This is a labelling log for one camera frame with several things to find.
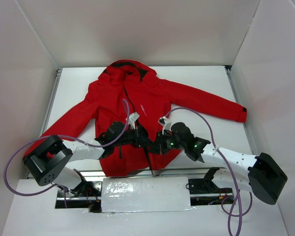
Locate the red hooded jacket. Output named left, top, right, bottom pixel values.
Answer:
left=24, top=59, right=248, bottom=177

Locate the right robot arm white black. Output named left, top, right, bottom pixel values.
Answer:
left=148, top=122, right=288, bottom=205

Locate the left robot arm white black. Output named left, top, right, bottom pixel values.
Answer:
left=23, top=121, right=152, bottom=196

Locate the white foil covered block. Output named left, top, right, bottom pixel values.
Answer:
left=101, top=177, right=192, bottom=213

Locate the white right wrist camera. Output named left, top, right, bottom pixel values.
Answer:
left=158, top=117, right=172, bottom=135

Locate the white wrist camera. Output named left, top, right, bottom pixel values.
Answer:
left=158, top=117, right=172, bottom=135
left=126, top=112, right=140, bottom=129

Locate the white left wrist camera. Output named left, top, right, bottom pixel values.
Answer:
left=126, top=112, right=140, bottom=129

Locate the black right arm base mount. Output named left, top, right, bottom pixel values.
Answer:
left=185, top=168, right=234, bottom=206

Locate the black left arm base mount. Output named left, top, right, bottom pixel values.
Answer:
left=55, top=179, right=103, bottom=213

